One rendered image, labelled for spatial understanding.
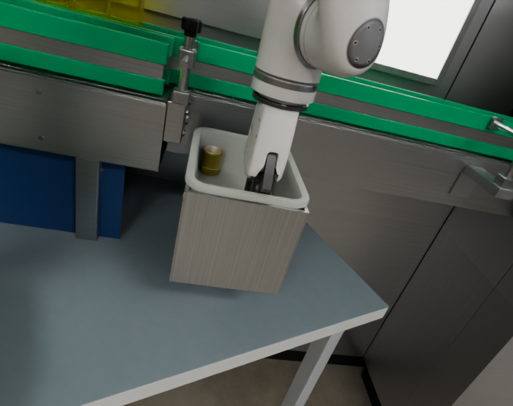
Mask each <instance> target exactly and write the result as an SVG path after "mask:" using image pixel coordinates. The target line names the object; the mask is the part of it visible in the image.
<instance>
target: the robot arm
mask: <svg viewBox="0 0 513 406"><path fill-rule="evenodd" d="M389 8H390V0H269V3H268V7H267V13H266V18H265V22H264V25H263V33H262V36H261V40H260V45H259V51H258V55H257V59H256V63H255V67H254V74H253V77H252V82H251V85H250V86H251V88H252V89H253V90H254V91H253V94H252V96H253V98H255V99H256V100H257V101H258V102H257V105H256V107H255V110H254V116H253V118H252V122H251V125H250V131H249V134H248V138H247V141H246V146H245V150H244V165H245V173H246V175H247V176H248V177H250V178H246V184H245V188H244V191H249V192H254V193H262V194H267V195H270V193H271V187H272V184H273V180H274V179H275V182H277V181H279V180H280V179H281V177H282V175H283V171H284V169H285V166H286V163H287V160H288V155H289V152H290V149H291V145H292V140H293V136H294V133H295V129H296V124H297V119H298V116H299V112H304V111H306V110H307V109H308V104H311V103H313V102H314V98H315V96H316V91H317V88H318V85H319V83H320V79H321V75H322V73H323V71H324V72H326V73H329V74H331V75H334V76H337V77H356V76H359V75H361V74H363V73H364V72H365V71H367V70H368V69H369V68H370V67H371V66H372V65H373V63H374V62H375V61H376V60H377V58H378V56H379V53H380V51H381V49H382V46H383V41H384V38H385V34H386V30H387V20H388V15H389Z"/></svg>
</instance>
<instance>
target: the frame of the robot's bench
mask: <svg viewBox="0 0 513 406"><path fill-rule="evenodd" d="M343 332H344V331H341V332H339V333H335V334H332V335H330V336H328V337H325V338H321V339H318V340H316V341H313V342H311V344H310V346H309V348H308V350H307V353H306V355H305V356H304V359H303V361H302V363H301V364H300V367H299V369H298V371H297V372H296V375H295V378H294V379H293V381H292V384H291V386H290V387H289V389H288V392H287V394H286V396H285V397H284V399H283V403H282V404H281V406H304V405H305V403H306V401H307V399H308V397H309V395H310V394H311V392H312V390H313V388H314V386H315V384H316V382H317V380H318V379H319V377H320V375H321V373H322V371H323V370H324V368H325V365H326V363H327V362H328V361H329V358H330V356H331V354H332V353H333V351H334V349H335V347H336V345H337V343H338V342H339V340H340V338H341V336H342V334H343Z"/></svg>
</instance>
